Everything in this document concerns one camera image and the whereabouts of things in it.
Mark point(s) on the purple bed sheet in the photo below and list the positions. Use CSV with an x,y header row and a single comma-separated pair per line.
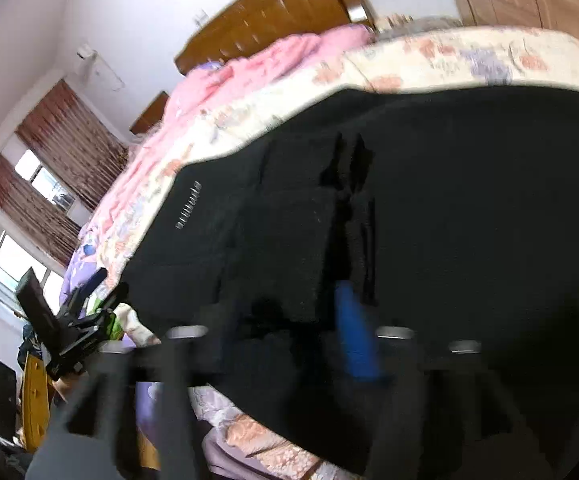
x,y
81,260

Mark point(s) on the dark wooden bedside cabinet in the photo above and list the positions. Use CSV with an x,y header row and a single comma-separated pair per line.
x,y
152,112

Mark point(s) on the white wall socket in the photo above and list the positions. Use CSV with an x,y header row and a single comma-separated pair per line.
x,y
200,17

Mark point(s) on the green bag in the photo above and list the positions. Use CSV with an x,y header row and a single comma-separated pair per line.
x,y
114,327

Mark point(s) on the yellow wooden object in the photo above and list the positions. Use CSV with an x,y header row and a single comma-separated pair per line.
x,y
36,400

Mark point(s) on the pink quilt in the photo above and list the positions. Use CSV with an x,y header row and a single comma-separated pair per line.
x,y
249,75

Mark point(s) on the window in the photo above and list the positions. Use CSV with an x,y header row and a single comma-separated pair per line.
x,y
14,260
44,180

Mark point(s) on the wooden headboard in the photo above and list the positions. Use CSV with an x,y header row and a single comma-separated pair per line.
x,y
279,5

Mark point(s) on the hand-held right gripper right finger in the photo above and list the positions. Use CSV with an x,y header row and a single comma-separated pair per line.
x,y
357,330

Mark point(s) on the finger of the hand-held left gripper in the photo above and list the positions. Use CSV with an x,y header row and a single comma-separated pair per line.
x,y
94,282
117,297

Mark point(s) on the red patterned curtain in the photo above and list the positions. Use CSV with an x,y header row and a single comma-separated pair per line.
x,y
74,140
29,210

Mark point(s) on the purple pillow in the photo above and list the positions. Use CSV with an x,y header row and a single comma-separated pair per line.
x,y
210,66

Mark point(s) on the white air conditioner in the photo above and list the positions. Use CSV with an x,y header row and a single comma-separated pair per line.
x,y
85,52

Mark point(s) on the nightstand with floral cover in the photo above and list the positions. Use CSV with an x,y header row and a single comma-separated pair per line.
x,y
419,24

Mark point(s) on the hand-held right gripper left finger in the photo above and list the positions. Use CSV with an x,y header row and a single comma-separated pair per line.
x,y
179,360

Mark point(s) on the floral bed sheet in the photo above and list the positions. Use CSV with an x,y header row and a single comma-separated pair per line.
x,y
419,60

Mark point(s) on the black pants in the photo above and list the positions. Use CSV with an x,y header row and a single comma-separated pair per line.
x,y
469,185

